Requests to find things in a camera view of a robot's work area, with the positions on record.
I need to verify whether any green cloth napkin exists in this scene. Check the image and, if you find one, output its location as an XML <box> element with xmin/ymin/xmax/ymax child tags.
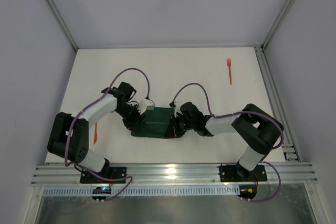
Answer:
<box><xmin>131</xmin><ymin>107</ymin><xmax>186</xmax><ymax>139</ymax></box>

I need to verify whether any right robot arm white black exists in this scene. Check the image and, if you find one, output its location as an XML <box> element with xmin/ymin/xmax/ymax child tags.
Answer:
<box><xmin>165</xmin><ymin>102</ymin><xmax>284</xmax><ymax>181</ymax></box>

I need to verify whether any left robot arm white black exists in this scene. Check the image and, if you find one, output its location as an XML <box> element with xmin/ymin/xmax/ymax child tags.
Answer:
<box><xmin>47</xmin><ymin>82</ymin><xmax>144</xmax><ymax>176</ymax></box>

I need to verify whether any orange plastic knife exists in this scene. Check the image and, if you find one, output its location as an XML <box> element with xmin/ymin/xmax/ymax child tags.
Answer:
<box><xmin>93</xmin><ymin>122</ymin><xmax>98</xmax><ymax>145</ymax></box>

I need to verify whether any orange plastic fork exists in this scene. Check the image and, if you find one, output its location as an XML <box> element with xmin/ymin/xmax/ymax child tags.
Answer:
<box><xmin>227</xmin><ymin>58</ymin><xmax>232</xmax><ymax>85</ymax></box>

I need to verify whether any right black controller board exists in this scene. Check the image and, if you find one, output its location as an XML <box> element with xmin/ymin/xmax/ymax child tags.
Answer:
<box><xmin>238</xmin><ymin>186</ymin><xmax>257</xmax><ymax>200</ymax></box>

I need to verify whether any black controller board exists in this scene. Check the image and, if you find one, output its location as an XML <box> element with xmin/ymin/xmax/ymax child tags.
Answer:
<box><xmin>238</xmin><ymin>186</ymin><xmax>257</xmax><ymax>200</ymax></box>
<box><xmin>91</xmin><ymin>186</ymin><xmax>111</xmax><ymax>201</ymax></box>

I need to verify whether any left black controller board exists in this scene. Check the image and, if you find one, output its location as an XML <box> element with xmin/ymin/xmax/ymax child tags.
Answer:
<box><xmin>91</xmin><ymin>186</ymin><xmax>111</xmax><ymax>201</ymax></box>

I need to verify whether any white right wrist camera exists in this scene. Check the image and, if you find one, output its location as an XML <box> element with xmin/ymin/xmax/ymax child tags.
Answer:
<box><xmin>169</xmin><ymin>101</ymin><xmax>182</xmax><ymax>118</ymax></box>

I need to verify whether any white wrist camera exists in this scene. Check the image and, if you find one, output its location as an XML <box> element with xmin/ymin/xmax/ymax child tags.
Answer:
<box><xmin>138</xmin><ymin>98</ymin><xmax>155</xmax><ymax>115</ymax></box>
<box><xmin>169</xmin><ymin>101</ymin><xmax>182</xmax><ymax>118</ymax></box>

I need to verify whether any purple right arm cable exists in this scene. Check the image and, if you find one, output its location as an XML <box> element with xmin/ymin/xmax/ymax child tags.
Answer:
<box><xmin>172</xmin><ymin>83</ymin><xmax>286</xmax><ymax>203</ymax></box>

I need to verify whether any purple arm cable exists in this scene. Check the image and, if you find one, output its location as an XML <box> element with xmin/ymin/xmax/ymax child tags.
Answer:
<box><xmin>172</xmin><ymin>83</ymin><xmax>286</xmax><ymax>203</ymax></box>
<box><xmin>64</xmin><ymin>67</ymin><xmax>151</xmax><ymax>205</ymax></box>

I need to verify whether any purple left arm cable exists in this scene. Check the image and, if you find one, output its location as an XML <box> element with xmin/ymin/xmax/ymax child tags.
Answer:
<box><xmin>64</xmin><ymin>67</ymin><xmax>151</xmax><ymax>205</ymax></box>

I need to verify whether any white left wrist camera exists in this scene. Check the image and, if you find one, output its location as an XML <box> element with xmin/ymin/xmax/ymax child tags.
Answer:
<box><xmin>138</xmin><ymin>98</ymin><xmax>155</xmax><ymax>115</ymax></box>

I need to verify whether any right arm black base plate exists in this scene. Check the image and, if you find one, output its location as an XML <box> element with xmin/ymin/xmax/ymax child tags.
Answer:
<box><xmin>218</xmin><ymin>164</ymin><xmax>268</xmax><ymax>182</ymax></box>

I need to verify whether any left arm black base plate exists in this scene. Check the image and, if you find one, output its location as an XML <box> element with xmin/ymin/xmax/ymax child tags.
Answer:
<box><xmin>80</xmin><ymin>166</ymin><xmax>127</xmax><ymax>184</ymax></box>

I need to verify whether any slotted grey cable duct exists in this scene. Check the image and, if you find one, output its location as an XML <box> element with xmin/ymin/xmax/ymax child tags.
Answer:
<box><xmin>43</xmin><ymin>184</ymin><xmax>239</xmax><ymax>197</ymax></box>

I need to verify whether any aluminium frame rail right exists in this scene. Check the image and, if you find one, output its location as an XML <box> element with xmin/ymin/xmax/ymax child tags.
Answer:
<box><xmin>255</xmin><ymin>46</ymin><xmax>301</xmax><ymax>162</ymax></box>

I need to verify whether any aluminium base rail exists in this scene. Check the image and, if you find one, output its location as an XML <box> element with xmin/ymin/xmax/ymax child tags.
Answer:
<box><xmin>31</xmin><ymin>162</ymin><xmax>318</xmax><ymax>186</ymax></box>

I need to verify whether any aluminium frame post left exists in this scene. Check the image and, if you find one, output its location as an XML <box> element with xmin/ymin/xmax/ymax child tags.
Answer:
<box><xmin>45</xmin><ymin>0</ymin><xmax>79</xmax><ymax>52</ymax></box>

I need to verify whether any aluminium frame post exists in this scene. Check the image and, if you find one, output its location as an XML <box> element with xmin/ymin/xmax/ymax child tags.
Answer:
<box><xmin>45</xmin><ymin>0</ymin><xmax>79</xmax><ymax>52</ymax></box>
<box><xmin>261</xmin><ymin>0</ymin><xmax>296</xmax><ymax>50</ymax></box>

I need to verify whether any aluminium frame post right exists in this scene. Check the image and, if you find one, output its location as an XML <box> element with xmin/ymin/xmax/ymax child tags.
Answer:
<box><xmin>261</xmin><ymin>0</ymin><xmax>296</xmax><ymax>50</ymax></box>

